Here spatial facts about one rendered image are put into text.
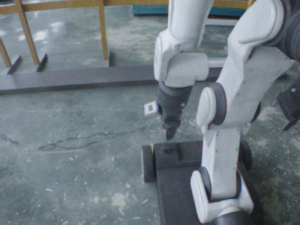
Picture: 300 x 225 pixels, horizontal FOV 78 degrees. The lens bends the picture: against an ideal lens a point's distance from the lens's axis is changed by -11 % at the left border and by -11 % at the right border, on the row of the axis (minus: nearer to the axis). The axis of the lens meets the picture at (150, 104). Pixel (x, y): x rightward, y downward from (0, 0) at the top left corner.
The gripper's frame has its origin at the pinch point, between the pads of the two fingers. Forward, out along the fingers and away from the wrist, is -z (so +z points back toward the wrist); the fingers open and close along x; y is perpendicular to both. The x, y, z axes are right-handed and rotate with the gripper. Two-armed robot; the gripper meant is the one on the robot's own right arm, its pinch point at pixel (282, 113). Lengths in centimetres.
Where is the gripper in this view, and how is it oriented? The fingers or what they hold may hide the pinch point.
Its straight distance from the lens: 86.1
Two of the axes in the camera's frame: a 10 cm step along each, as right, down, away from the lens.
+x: -0.9, -8.0, 5.9
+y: -10.0, 0.4, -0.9
